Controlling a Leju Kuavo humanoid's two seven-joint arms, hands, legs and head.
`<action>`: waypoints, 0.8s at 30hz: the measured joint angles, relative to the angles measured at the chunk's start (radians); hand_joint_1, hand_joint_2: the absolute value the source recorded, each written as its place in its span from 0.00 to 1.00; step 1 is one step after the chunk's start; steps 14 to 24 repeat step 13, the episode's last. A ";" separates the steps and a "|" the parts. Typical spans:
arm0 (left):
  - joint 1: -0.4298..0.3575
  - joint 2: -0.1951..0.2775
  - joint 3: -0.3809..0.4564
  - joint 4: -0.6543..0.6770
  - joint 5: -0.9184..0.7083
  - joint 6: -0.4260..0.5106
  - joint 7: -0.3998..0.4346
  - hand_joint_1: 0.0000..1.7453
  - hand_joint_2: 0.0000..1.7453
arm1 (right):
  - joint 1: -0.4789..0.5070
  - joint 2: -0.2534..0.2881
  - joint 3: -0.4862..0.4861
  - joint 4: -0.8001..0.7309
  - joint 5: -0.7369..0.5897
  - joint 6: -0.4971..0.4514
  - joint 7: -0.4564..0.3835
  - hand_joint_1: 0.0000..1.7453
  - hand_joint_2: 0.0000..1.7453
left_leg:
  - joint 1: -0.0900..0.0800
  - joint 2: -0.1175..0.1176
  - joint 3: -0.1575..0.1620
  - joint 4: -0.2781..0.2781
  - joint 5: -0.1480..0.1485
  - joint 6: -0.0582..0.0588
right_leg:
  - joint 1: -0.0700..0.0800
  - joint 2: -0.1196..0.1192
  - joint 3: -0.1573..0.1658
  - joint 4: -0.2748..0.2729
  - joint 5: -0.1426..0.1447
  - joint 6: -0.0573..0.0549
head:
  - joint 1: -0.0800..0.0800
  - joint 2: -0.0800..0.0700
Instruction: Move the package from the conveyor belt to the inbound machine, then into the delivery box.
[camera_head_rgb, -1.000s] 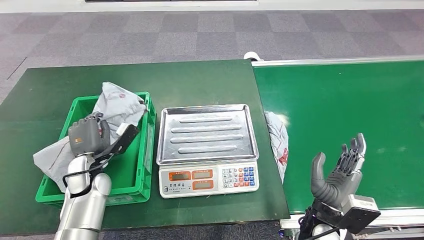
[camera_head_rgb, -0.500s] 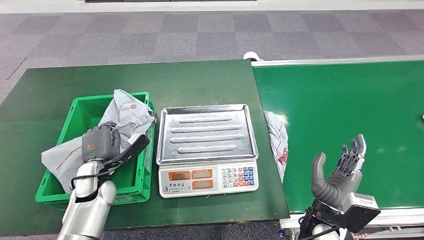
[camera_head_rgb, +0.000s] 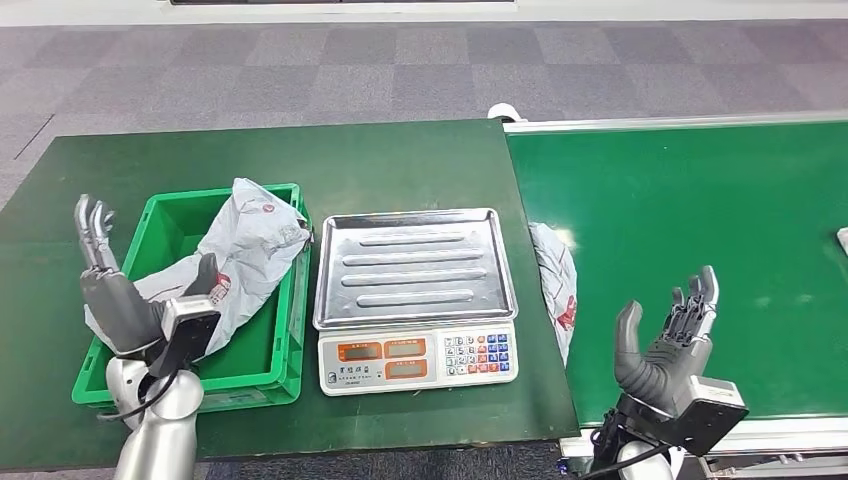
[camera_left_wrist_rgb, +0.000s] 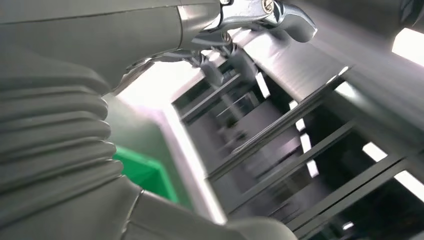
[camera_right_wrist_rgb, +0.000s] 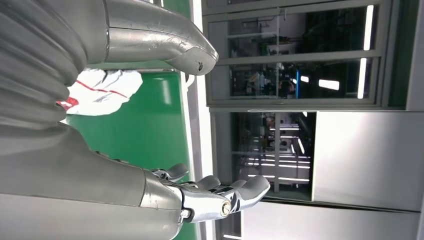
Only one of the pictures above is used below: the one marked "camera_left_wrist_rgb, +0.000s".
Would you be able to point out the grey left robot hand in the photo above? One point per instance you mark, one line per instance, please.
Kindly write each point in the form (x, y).
(99, 33)

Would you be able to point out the green plastic crate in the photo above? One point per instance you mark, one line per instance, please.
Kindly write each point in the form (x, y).
(145, 172)

